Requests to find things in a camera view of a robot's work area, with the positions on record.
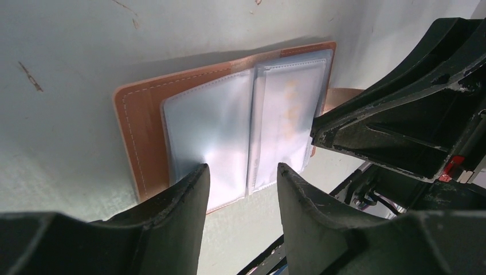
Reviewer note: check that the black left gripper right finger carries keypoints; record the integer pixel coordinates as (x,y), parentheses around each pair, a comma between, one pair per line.
(323,235)

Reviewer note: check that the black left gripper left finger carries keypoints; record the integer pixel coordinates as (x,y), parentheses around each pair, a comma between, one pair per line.
(162,235)

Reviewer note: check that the tan leather card holder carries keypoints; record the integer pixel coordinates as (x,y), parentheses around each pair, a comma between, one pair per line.
(239,117)

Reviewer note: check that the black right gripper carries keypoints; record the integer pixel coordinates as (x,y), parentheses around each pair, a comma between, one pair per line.
(420,130)

